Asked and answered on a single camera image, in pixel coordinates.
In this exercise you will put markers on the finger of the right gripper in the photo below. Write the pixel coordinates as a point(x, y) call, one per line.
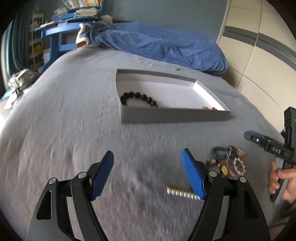
point(256, 138)

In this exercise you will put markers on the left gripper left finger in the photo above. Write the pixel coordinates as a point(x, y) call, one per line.
point(100, 174)

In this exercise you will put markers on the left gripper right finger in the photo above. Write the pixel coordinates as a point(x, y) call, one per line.
point(196, 173)

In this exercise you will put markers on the gold red jewelry piece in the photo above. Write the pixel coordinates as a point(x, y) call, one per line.
point(206, 108)

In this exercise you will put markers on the grey bedspread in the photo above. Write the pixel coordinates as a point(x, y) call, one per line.
point(70, 118)

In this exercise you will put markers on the grey cardboard tray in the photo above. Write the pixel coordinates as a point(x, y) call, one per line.
point(154, 97)

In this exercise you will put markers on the beige wardrobe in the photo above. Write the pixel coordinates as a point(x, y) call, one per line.
point(260, 51)

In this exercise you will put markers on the grey clothes pile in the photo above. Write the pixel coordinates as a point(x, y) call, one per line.
point(23, 79)

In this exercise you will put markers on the blue blanket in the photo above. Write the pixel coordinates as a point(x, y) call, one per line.
point(184, 48)

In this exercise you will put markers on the white shelf unit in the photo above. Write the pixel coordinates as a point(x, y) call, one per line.
point(35, 41)

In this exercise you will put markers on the blue wooden desk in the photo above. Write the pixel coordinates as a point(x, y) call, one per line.
point(62, 24)

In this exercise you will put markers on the teal curtain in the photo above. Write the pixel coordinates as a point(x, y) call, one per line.
point(16, 43)

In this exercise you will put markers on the stack of papers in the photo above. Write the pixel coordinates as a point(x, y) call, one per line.
point(93, 12)

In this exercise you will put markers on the row of books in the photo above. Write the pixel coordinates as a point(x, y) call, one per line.
point(77, 4)

